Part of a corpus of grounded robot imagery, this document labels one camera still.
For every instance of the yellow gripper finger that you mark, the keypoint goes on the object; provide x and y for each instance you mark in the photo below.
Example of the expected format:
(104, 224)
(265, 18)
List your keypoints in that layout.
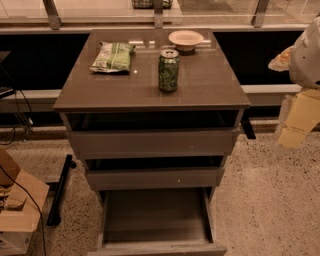
(282, 61)
(298, 116)

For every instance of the green soda can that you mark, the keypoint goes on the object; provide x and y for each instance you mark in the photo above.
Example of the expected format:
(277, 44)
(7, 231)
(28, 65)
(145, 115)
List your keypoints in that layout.
(168, 69)

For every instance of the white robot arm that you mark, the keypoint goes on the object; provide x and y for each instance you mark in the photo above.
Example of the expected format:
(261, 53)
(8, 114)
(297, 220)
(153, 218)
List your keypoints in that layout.
(304, 68)

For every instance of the grey drawer cabinet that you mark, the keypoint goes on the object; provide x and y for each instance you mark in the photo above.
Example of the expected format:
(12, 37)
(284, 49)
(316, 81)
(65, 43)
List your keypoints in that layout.
(208, 97)

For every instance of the bottom grey drawer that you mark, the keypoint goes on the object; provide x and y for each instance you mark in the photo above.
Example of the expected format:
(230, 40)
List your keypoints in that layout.
(157, 222)

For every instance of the grey drawer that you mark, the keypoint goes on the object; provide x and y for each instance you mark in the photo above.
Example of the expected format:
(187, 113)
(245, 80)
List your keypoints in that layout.
(154, 178)
(150, 144)
(157, 222)

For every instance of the top grey drawer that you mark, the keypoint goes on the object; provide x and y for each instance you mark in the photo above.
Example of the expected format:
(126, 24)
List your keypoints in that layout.
(150, 144)

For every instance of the middle grey drawer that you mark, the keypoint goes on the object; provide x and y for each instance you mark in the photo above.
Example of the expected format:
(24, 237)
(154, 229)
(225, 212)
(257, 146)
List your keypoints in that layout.
(154, 178)

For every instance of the white paper bowl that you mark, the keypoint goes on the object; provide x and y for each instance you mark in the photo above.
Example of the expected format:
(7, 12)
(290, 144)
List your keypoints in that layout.
(185, 40)

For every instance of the green chip bag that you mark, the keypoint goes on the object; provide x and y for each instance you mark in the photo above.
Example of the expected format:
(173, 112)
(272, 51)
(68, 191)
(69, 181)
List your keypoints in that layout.
(113, 57)

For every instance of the black floor stand leg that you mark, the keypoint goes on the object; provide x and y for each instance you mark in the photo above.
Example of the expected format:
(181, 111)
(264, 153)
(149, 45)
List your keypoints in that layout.
(57, 188)

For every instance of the brown cardboard box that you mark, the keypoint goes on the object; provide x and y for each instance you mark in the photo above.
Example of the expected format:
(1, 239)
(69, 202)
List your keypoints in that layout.
(22, 198)

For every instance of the black bracket behind cabinet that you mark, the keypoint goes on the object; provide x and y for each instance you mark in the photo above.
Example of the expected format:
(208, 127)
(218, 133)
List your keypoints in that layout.
(247, 127)

